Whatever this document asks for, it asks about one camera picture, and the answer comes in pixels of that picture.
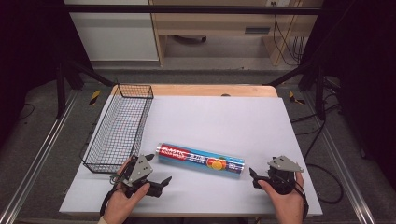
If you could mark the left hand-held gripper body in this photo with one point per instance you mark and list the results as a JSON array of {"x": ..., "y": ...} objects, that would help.
[{"x": 139, "y": 168}]

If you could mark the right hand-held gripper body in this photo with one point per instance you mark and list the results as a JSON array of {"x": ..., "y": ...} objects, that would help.
[{"x": 282, "y": 174}]

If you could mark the blue foil roll tube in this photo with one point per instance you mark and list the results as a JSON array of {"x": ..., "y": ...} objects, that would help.
[{"x": 200, "y": 160}]

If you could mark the person's right hand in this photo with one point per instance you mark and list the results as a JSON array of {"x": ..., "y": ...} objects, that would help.
[{"x": 286, "y": 203}]

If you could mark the person's left hand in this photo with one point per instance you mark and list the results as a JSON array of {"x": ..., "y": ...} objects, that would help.
[{"x": 122, "y": 202}]

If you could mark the white table board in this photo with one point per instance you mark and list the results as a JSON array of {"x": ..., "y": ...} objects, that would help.
[{"x": 224, "y": 124}]

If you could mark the yellow black tape strip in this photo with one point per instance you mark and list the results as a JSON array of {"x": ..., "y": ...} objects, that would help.
[
  {"x": 294, "y": 98},
  {"x": 94, "y": 97}
]

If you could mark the wooden table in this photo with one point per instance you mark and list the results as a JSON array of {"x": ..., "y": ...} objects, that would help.
[{"x": 199, "y": 90}]

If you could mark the black metal stand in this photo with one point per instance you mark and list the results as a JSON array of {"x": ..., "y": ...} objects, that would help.
[
  {"x": 67, "y": 81},
  {"x": 313, "y": 81}
]

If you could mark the dark curtain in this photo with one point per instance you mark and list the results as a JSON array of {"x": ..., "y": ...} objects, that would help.
[
  {"x": 364, "y": 77},
  {"x": 28, "y": 56}
]

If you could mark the white cabinet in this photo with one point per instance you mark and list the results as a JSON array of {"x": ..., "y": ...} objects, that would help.
[{"x": 115, "y": 34}]

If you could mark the wooden desk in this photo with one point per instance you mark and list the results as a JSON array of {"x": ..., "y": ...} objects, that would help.
[{"x": 218, "y": 21}]

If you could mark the aluminium floor rail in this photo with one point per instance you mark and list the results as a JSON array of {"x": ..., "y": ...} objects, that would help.
[
  {"x": 342, "y": 168},
  {"x": 40, "y": 152}
]

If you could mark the black horizontal frame bar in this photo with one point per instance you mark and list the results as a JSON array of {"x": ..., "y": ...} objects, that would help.
[{"x": 186, "y": 9}]

